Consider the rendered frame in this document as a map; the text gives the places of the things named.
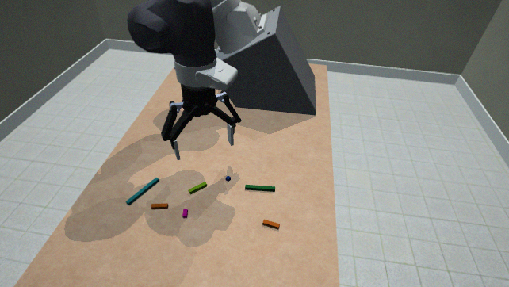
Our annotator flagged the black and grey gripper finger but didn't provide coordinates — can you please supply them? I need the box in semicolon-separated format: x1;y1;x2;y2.
205;90;241;146
161;101;200;160

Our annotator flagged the turquoise rod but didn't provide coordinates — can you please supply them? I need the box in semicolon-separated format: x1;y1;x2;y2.
126;178;159;205

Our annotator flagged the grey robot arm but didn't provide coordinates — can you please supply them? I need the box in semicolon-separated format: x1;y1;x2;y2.
127;0;268;90

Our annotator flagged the orange rod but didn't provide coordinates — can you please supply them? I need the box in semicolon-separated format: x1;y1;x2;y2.
151;203;169;209
262;220;280;229

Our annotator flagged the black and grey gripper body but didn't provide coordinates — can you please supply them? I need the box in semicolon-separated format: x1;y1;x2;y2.
181;84;218;117

